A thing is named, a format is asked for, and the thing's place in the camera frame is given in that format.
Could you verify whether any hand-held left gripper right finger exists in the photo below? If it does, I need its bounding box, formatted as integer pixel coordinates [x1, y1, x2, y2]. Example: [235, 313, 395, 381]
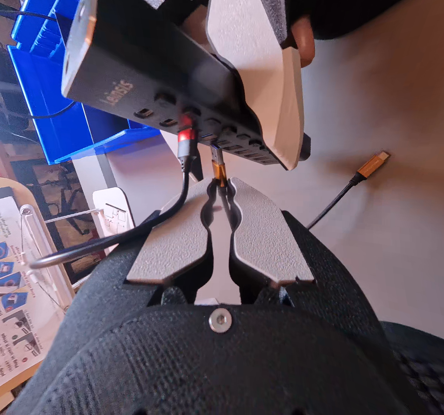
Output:
[229, 177, 315, 307]

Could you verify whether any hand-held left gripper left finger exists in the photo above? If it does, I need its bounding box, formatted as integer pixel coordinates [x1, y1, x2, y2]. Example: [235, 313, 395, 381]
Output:
[126, 177, 213, 306]

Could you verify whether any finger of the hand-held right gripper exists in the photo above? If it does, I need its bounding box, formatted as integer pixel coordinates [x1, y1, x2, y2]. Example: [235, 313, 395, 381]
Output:
[160, 130, 204, 182]
[206, 0, 306, 172]

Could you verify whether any red black USB cable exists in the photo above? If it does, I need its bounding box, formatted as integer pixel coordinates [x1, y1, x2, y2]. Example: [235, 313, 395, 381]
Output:
[29, 113, 201, 270]

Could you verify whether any orange black USB cable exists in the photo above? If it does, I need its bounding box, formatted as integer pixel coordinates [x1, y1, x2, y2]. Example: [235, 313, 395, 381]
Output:
[210, 143, 391, 231]

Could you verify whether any black USB hub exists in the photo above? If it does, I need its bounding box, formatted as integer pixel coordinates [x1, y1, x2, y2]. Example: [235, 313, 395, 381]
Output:
[61, 0, 311, 171]

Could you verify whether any blue plastic bin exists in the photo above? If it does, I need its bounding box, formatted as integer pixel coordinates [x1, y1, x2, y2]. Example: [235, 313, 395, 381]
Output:
[8, 0, 162, 165]

